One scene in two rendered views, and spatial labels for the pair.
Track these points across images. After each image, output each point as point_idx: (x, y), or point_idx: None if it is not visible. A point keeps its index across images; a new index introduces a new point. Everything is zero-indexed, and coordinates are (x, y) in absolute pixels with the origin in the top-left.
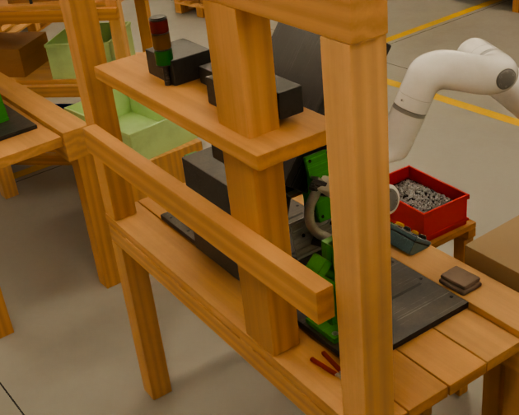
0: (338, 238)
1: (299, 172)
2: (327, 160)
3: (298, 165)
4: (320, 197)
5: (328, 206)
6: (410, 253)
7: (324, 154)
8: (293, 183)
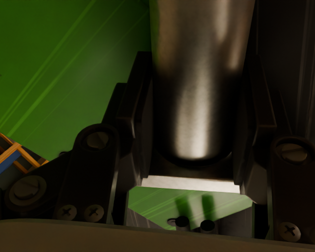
0: None
1: (296, 86)
2: (181, 198)
3: None
4: (109, 36)
5: (2, 8)
6: None
7: (211, 209)
8: (311, 12)
